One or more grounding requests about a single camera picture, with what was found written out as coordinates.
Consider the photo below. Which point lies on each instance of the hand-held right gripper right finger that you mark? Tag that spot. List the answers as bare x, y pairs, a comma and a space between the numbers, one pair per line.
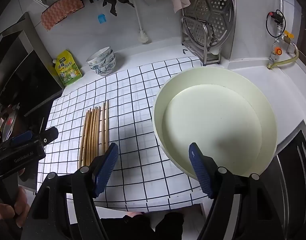
199, 170

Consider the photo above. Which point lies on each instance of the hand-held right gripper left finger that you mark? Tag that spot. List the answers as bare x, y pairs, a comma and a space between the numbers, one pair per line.
106, 170

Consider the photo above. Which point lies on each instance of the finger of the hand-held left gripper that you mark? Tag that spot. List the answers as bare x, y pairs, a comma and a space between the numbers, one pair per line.
21, 137
48, 134

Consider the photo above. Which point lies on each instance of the row of wooden chopsticks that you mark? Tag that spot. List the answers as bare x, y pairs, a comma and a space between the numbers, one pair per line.
93, 135

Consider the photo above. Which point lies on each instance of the round cream basin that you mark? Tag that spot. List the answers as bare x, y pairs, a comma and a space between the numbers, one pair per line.
217, 120

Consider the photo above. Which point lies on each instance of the person's left hand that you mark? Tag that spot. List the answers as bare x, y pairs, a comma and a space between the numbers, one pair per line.
21, 205

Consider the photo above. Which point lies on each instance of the black gas stove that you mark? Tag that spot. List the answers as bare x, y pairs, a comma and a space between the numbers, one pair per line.
25, 80

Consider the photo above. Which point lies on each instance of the yellow seasoning pouch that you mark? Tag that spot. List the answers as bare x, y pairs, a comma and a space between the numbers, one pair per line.
68, 71

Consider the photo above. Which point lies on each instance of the white black checked cloth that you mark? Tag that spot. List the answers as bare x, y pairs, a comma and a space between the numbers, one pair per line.
133, 100

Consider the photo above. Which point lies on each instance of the stainless steel appliance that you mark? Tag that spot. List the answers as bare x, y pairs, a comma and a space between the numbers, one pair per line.
290, 180

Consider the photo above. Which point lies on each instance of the orange wavy dish cloth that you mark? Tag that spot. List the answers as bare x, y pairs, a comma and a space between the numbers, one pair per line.
60, 10

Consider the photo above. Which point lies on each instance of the orange round fitting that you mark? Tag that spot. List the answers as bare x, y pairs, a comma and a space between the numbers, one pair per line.
277, 51

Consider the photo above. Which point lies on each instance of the black hanging rag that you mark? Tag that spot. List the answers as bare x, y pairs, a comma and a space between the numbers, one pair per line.
115, 1

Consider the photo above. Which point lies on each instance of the perforated steel steamer tray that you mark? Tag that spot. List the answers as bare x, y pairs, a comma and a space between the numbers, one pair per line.
212, 5

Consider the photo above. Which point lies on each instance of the blue wall hook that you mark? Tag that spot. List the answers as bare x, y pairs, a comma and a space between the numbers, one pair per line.
101, 19

